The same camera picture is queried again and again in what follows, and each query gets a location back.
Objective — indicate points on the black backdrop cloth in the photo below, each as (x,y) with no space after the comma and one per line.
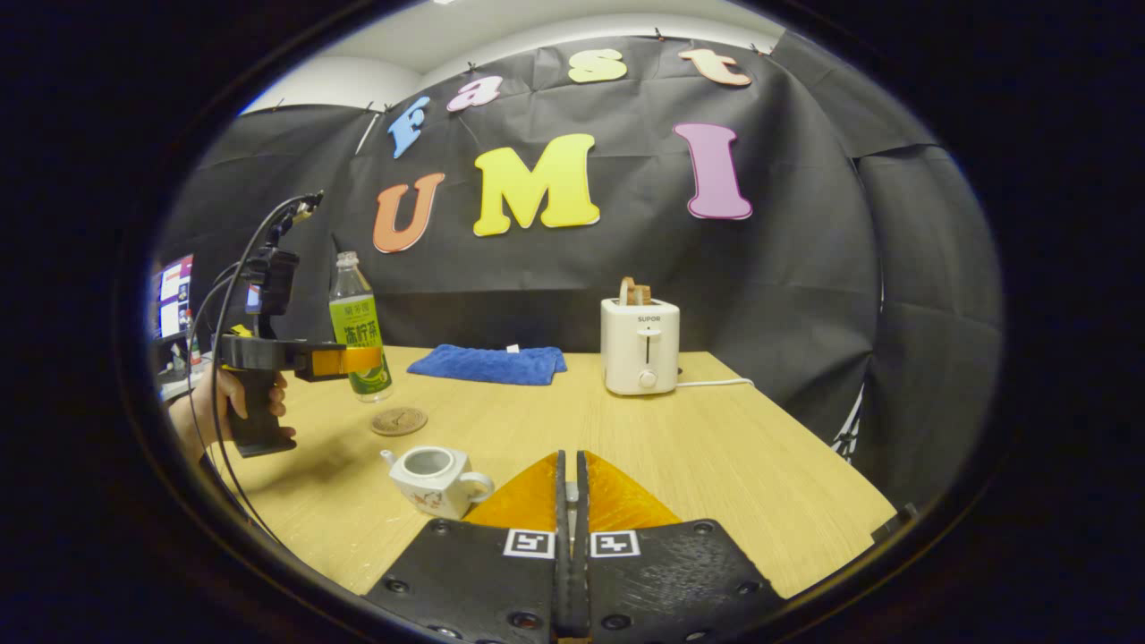
(805,295)

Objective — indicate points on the small red label bottle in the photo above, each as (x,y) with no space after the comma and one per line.
(191,335)

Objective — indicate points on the white ceramic teacup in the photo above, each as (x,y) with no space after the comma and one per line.
(438,492)

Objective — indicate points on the round wooden coaster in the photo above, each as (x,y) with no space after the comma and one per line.
(399,421)

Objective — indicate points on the green label water bottle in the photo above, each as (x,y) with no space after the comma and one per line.
(358,313)

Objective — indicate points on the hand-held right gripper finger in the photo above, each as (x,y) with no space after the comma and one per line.
(581,572)
(562,572)

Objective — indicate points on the toasted bread slice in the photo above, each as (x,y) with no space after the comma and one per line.
(635,292)

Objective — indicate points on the white toaster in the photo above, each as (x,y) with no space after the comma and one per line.
(640,349)

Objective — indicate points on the blue towel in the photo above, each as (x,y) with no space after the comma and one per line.
(487,365)

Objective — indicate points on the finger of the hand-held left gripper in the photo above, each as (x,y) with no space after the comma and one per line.
(268,353)

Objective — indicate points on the white side table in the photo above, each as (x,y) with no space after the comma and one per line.
(183,380)

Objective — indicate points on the computer monitor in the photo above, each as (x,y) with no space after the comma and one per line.
(174,295)

